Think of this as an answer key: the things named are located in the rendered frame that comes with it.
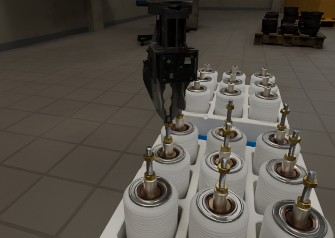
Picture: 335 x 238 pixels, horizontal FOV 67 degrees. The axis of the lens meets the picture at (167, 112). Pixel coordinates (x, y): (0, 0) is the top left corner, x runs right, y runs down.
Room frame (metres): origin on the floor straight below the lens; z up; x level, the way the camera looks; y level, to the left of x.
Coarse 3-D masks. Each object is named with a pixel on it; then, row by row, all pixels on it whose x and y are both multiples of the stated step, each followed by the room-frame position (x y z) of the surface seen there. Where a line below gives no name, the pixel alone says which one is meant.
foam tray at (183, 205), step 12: (156, 144) 0.60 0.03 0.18; (204, 144) 0.60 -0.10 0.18; (252, 156) 0.57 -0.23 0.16; (300, 156) 0.54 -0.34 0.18; (144, 168) 0.49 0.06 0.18; (192, 168) 0.49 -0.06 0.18; (192, 180) 0.45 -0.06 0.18; (252, 180) 0.45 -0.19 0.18; (192, 192) 0.41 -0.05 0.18; (252, 192) 0.41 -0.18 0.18; (312, 192) 0.41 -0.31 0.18; (120, 204) 0.38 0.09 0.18; (180, 204) 0.38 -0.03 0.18; (252, 204) 0.38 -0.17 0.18; (312, 204) 0.38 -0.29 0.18; (120, 216) 0.35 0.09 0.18; (180, 216) 0.38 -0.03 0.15; (252, 216) 0.35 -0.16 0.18; (108, 228) 0.32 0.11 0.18; (120, 228) 0.33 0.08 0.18; (180, 228) 0.32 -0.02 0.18; (252, 228) 0.32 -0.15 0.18
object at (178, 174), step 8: (184, 160) 0.43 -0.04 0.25; (160, 168) 0.41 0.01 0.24; (168, 168) 0.41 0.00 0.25; (176, 168) 0.41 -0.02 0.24; (184, 168) 0.42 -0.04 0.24; (160, 176) 0.41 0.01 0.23; (168, 176) 0.41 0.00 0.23; (176, 176) 0.41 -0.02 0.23; (184, 176) 0.42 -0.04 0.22; (176, 184) 0.41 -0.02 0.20; (184, 184) 0.42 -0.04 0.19; (184, 192) 0.42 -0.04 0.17
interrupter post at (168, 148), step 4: (164, 144) 0.45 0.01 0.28; (168, 144) 0.44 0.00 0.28; (172, 144) 0.45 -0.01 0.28; (164, 148) 0.45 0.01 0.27; (168, 148) 0.44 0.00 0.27; (172, 148) 0.45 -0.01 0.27; (164, 152) 0.45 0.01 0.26; (168, 152) 0.44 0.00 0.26; (172, 152) 0.45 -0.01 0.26; (168, 156) 0.44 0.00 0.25
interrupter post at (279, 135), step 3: (276, 129) 0.51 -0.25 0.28; (279, 129) 0.50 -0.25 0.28; (285, 129) 0.50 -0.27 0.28; (276, 132) 0.50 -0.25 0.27; (279, 132) 0.50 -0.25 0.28; (282, 132) 0.50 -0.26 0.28; (285, 132) 0.50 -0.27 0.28; (276, 135) 0.50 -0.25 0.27; (279, 135) 0.50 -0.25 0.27; (282, 135) 0.50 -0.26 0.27; (276, 138) 0.50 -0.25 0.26; (279, 138) 0.50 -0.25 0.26; (282, 138) 0.50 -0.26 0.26; (276, 141) 0.50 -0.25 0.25; (279, 141) 0.50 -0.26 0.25; (282, 141) 0.50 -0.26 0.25
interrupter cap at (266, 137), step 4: (268, 132) 0.54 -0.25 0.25; (272, 132) 0.54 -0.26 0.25; (264, 136) 0.52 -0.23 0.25; (268, 136) 0.52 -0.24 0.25; (272, 136) 0.52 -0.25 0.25; (288, 136) 0.52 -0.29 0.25; (264, 140) 0.50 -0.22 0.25; (268, 140) 0.50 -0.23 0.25; (272, 140) 0.51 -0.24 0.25; (284, 140) 0.51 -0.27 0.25; (288, 140) 0.50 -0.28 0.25; (268, 144) 0.49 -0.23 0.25; (272, 144) 0.48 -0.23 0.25; (276, 144) 0.48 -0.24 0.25; (280, 144) 0.49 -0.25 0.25; (284, 144) 0.49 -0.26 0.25; (288, 144) 0.48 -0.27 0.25; (296, 144) 0.48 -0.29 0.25; (280, 148) 0.47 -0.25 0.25; (284, 148) 0.47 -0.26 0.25; (288, 148) 0.47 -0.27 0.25
